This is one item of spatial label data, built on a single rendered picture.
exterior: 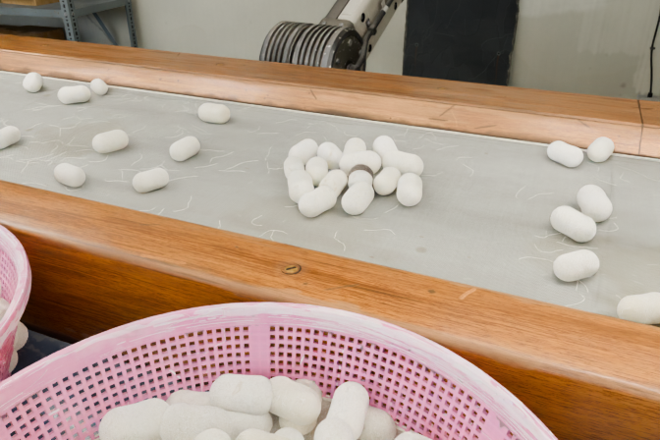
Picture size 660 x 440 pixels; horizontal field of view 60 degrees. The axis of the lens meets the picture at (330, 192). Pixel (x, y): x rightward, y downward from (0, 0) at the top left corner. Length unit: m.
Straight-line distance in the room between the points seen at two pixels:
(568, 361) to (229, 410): 0.16
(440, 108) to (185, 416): 0.45
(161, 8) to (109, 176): 2.50
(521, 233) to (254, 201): 0.21
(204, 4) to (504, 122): 2.37
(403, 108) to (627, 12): 1.92
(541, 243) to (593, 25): 2.10
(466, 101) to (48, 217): 0.43
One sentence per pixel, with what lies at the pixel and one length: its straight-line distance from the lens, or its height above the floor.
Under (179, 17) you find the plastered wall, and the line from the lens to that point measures 2.98.
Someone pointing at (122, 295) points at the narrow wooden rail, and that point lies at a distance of 0.40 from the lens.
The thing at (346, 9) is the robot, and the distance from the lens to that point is 0.93.
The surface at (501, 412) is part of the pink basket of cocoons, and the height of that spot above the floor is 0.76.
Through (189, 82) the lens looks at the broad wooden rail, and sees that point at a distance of 0.77.
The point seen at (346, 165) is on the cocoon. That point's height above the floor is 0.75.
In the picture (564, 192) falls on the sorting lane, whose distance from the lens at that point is 0.52.
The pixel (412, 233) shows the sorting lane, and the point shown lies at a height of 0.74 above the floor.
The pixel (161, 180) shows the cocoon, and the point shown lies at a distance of 0.50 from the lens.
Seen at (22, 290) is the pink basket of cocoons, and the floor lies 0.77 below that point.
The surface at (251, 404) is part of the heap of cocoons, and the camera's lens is 0.30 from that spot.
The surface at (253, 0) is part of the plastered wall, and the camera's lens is 2.77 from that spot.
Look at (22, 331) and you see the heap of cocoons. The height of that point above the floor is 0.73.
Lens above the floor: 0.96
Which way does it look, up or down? 27 degrees down
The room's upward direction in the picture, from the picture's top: straight up
